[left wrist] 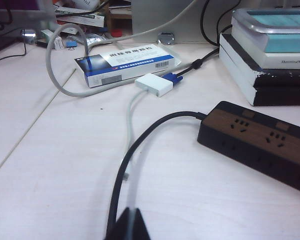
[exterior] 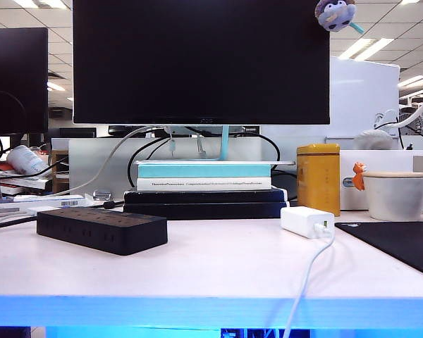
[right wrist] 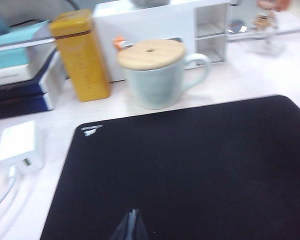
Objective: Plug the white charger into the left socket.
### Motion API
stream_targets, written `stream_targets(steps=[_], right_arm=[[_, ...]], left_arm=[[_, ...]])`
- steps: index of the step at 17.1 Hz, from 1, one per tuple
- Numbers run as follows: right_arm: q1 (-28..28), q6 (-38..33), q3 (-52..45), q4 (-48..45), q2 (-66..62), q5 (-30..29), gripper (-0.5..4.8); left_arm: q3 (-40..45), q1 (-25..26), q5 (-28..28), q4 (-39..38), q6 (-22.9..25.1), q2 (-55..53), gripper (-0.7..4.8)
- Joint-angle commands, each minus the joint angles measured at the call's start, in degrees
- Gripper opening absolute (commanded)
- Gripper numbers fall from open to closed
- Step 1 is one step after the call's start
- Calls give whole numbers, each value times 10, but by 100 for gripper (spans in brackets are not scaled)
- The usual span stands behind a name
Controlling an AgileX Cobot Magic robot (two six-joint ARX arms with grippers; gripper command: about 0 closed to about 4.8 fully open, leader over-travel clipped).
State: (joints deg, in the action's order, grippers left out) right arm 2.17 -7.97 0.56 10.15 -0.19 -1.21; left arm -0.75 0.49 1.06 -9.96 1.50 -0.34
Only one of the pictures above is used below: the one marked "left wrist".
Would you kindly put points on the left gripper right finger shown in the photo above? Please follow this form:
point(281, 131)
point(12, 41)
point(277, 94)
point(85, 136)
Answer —
point(140, 228)

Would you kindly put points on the stacked paper books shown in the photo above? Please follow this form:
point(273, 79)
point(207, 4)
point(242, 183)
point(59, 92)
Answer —
point(82, 15)

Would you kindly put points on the black power strip wood top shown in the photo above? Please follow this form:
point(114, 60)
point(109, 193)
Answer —
point(252, 140)

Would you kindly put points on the blue white medicine box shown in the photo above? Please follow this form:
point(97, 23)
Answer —
point(130, 62)

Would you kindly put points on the silver partition foot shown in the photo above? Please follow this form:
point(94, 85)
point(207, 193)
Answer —
point(167, 38)

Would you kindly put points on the silver metal cylinder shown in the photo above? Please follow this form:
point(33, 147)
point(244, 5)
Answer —
point(29, 36)

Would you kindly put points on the grey desk partition panel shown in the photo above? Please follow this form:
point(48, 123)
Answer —
point(165, 15)

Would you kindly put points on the blue VGA connector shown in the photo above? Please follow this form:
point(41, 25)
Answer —
point(174, 78)

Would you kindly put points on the red bottle cap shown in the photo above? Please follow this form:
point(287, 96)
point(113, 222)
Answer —
point(117, 33)

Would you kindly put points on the teal white book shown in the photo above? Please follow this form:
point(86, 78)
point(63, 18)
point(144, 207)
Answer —
point(250, 42)

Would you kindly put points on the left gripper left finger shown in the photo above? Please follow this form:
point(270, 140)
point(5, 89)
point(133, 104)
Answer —
point(120, 227)

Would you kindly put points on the blue binder clip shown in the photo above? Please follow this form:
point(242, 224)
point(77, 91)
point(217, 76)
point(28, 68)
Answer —
point(70, 45)

